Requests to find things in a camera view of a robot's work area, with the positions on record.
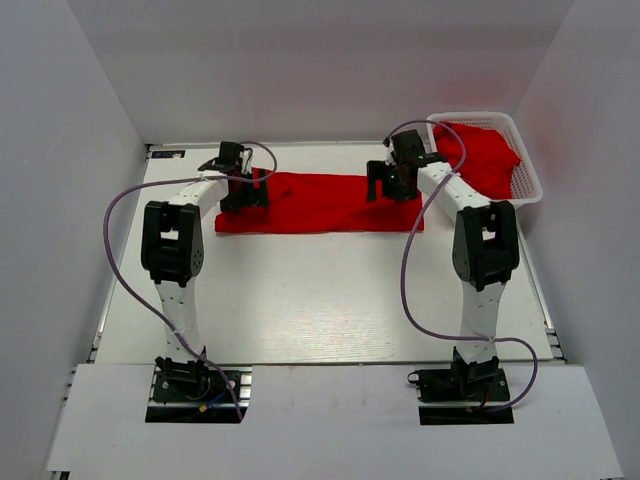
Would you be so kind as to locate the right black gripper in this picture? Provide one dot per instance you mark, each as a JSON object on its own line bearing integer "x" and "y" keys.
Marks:
{"x": 376, "y": 170}

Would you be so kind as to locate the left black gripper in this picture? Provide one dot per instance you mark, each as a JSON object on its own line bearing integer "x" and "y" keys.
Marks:
{"x": 254, "y": 197}

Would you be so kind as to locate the red t shirt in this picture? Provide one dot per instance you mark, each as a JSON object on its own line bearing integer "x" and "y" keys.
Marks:
{"x": 307, "y": 203}

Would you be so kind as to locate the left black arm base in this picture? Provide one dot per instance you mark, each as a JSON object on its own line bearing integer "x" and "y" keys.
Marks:
{"x": 193, "y": 393}

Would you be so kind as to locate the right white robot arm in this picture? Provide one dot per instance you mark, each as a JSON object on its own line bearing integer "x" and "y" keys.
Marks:
{"x": 485, "y": 248}

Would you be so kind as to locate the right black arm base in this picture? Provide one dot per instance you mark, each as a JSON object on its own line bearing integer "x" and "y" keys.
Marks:
{"x": 463, "y": 394}

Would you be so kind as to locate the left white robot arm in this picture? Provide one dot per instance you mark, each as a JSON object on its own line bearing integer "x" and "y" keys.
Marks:
{"x": 173, "y": 253}

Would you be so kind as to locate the red shirts in basket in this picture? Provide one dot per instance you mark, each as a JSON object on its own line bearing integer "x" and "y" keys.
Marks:
{"x": 489, "y": 162}

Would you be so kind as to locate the blue table label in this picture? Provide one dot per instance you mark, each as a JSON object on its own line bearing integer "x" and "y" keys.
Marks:
{"x": 168, "y": 154}

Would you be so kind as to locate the white plastic basket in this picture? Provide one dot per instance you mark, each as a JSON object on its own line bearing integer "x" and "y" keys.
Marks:
{"x": 525, "y": 185}

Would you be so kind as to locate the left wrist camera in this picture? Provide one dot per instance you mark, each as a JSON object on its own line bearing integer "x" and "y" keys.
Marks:
{"x": 234, "y": 157}

